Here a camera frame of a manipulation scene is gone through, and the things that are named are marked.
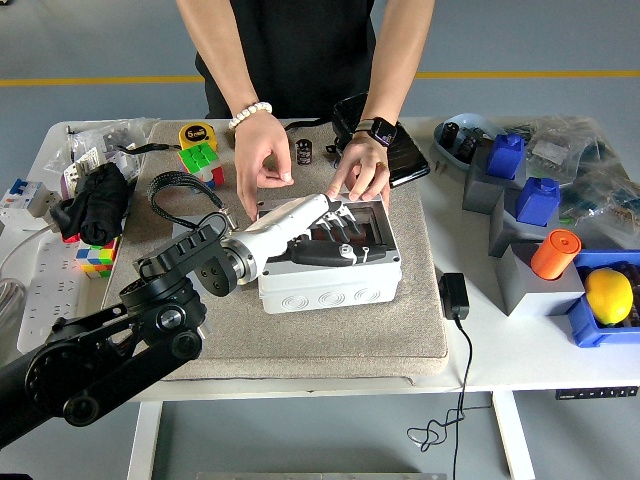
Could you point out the blue plastic block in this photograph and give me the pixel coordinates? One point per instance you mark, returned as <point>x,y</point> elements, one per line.
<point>537,200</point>
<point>505,157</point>

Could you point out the black smart watch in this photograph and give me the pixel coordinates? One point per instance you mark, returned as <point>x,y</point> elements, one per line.
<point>382,131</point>

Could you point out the black ribbed case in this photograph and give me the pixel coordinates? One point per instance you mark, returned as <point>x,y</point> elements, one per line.
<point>410,160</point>

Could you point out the black table control panel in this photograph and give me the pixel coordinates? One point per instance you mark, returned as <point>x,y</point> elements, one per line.
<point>595,393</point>

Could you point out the person's right hand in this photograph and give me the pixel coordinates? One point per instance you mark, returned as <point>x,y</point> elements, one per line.
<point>257,147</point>

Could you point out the small metal pins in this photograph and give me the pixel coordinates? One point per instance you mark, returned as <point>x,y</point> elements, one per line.
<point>440,166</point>

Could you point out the clear bags of small parts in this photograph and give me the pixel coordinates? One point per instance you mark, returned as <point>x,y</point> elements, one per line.
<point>125,132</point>

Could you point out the white power strip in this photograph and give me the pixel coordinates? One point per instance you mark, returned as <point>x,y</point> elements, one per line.
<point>50,295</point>

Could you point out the clear bag of dark parts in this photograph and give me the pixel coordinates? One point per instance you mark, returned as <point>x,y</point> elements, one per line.
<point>605,200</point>

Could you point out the yellow lemon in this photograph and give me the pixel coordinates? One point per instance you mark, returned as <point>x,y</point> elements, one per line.
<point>609,297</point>

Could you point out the colourful puzzle cube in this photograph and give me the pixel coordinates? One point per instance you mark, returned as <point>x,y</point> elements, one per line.
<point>197,156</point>
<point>95,257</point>

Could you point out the person's right forearm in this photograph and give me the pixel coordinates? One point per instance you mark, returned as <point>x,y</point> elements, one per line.
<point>220,55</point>

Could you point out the white table leg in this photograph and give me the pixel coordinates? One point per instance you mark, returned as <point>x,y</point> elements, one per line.
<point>512,435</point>
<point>145,440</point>

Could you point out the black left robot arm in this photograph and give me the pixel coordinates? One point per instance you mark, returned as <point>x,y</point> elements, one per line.
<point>165,287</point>

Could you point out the black capacitor with white print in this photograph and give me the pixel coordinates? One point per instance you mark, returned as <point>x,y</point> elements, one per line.
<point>304,151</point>

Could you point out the white blue circuit breaker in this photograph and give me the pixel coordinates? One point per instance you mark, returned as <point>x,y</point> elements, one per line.
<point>20,195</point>

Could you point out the grey-brown mat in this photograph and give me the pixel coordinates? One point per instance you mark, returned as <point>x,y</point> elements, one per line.
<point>350,340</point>

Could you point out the white socket adapter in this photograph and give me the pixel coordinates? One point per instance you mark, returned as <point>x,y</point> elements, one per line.
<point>47,202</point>

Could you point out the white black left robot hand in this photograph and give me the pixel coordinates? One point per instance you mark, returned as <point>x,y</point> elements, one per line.
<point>285,225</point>

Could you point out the black power adapter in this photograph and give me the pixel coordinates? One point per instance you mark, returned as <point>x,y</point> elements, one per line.
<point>454,295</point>

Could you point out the person's left forearm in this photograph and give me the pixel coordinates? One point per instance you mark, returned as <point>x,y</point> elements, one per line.
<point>400,55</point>

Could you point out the light blue bowl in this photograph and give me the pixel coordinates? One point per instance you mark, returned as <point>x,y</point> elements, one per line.
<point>470,120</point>

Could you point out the yellow tape measure round label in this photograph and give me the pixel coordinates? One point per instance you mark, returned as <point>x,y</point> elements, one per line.
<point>197,134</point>

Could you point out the person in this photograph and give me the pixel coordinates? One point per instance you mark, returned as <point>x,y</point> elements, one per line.
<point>300,55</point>

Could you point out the blue plastic bin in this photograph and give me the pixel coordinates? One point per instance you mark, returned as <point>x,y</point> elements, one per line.
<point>585,330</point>

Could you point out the clear bag with grey label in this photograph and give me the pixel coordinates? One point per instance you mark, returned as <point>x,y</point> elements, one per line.
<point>555,145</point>

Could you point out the white junction box clear lid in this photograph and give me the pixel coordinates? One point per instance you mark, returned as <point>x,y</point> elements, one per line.
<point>325,300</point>

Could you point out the person's left hand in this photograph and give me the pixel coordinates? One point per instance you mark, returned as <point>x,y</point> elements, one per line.
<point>367,157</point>

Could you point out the black cloth bundle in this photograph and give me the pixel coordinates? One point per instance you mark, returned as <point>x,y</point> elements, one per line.
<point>100,200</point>

